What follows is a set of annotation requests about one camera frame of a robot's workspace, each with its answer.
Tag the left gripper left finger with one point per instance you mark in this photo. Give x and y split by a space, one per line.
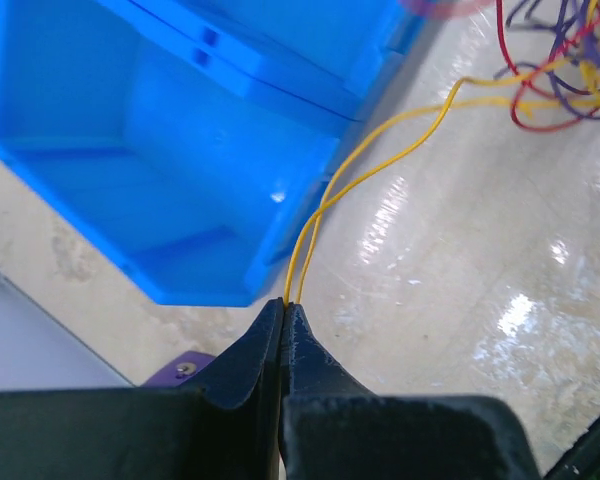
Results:
220 424

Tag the blue three-compartment plastic bin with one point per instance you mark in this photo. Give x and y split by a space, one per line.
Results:
189 141

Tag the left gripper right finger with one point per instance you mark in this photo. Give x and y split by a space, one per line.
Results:
335 428

